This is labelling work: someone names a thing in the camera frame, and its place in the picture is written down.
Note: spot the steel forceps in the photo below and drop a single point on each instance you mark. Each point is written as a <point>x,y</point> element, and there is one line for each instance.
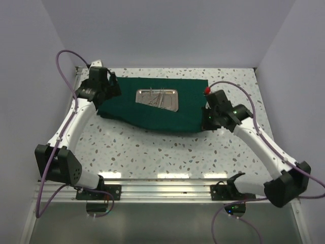
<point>161,97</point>

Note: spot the steel surgical scissors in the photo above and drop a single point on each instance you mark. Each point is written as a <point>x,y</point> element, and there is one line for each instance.
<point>152,97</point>

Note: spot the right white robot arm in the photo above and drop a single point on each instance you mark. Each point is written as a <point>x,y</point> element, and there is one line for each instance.
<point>289,178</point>

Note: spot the aluminium mounting rail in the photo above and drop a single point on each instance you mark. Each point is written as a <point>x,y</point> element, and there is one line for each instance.
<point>169,190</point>

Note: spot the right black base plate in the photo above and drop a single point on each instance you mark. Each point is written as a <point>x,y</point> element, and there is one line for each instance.
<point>223,192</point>

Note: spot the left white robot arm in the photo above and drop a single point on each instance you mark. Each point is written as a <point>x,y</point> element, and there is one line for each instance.
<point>56,159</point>

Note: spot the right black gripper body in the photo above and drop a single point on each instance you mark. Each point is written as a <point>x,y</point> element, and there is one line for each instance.
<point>209,121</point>

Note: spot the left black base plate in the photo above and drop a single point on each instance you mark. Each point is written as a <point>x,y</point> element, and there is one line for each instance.
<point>108,192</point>

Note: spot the steel instrument tray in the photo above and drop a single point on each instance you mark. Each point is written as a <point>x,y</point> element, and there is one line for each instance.
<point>170,101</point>

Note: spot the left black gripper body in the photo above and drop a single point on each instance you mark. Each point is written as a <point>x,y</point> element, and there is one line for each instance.
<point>112,90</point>

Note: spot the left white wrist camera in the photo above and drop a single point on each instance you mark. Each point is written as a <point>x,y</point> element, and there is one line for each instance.
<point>96,63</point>

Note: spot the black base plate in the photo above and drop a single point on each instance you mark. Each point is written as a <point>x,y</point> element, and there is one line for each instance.
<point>108,192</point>
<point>223,192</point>

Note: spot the dark green surgical cloth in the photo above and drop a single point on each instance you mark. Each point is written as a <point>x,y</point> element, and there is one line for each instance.
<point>188,118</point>

